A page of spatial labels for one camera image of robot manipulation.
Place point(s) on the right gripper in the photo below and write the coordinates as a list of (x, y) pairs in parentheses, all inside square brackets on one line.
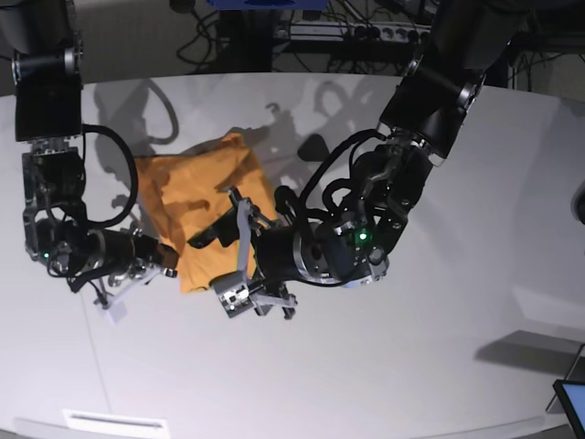
[(118, 250)]

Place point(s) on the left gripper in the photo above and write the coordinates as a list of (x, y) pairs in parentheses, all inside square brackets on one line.
[(281, 253)]

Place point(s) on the orange T-shirt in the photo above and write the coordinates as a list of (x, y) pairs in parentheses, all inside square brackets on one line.
[(183, 195)]

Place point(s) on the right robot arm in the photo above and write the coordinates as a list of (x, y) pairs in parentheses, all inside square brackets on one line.
[(47, 52)]

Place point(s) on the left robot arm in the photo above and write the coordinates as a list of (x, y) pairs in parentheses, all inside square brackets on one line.
[(340, 229)]

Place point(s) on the black triangular object on table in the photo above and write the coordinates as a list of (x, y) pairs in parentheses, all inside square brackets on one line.
[(314, 149)]

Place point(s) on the white power strip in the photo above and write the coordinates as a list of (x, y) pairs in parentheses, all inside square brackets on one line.
[(391, 32)]

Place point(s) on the dark round object right edge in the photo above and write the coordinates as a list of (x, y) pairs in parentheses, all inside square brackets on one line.
[(578, 204)]

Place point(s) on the tablet on stand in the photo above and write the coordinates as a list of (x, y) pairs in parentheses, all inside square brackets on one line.
[(568, 398)]

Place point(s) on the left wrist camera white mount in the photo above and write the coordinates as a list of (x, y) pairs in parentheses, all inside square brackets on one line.
[(238, 292)]

